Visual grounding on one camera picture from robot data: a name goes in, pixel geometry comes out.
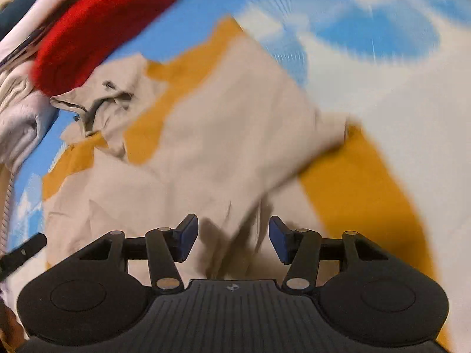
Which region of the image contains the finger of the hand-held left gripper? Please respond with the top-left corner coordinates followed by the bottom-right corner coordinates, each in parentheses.
top-left (0, 232), bottom-right (48, 281)

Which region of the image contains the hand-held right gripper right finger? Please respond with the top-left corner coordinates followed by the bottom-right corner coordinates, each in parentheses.
top-left (268, 216), bottom-right (391, 292)

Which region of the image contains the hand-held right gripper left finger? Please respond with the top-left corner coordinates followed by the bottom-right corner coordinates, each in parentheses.
top-left (75, 213), bottom-right (199, 292)

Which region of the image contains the beige and mustard garment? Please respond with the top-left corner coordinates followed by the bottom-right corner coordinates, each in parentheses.
top-left (41, 16), bottom-right (452, 353)

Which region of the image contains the folded white fluffy towel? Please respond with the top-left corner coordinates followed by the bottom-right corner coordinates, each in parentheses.
top-left (0, 68), bottom-right (59, 173)

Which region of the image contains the folded red cloth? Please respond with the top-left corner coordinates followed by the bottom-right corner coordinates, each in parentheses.
top-left (32, 0), bottom-right (179, 96)

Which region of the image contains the blue and white printed bedsheet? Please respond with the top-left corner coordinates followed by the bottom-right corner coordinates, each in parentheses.
top-left (0, 0), bottom-right (471, 353)

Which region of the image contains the folded white garment dark trim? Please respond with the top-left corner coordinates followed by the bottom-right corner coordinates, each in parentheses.
top-left (0, 0), bottom-right (105, 78)

